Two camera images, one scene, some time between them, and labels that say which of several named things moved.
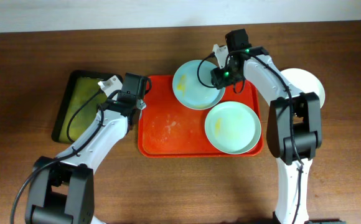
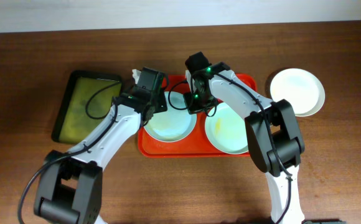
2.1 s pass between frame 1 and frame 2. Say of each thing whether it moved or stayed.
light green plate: stayed
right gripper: moved
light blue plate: moved
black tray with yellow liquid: stayed
